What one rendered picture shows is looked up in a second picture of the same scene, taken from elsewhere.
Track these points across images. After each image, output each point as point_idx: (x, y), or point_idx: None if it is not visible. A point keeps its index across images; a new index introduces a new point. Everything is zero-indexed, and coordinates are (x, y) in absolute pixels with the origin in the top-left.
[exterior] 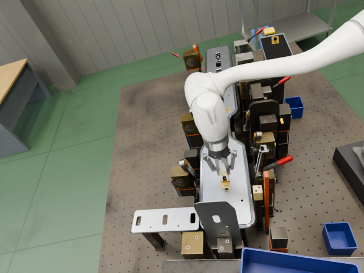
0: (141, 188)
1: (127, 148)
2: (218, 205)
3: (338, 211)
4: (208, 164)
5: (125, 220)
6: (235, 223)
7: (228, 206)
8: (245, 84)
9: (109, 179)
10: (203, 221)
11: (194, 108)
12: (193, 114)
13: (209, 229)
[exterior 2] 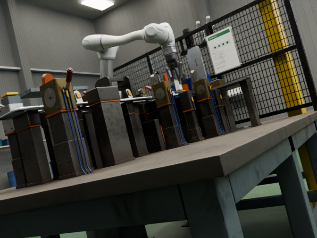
0: (258, 127)
1: (263, 128)
2: (191, 51)
3: None
4: (181, 69)
5: (284, 120)
6: (191, 70)
7: (188, 54)
8: (109, 79)
9: (302, 117)
10: (202, 62)
11: (169, 25)
12: (171, 29)
13: (203, 72)
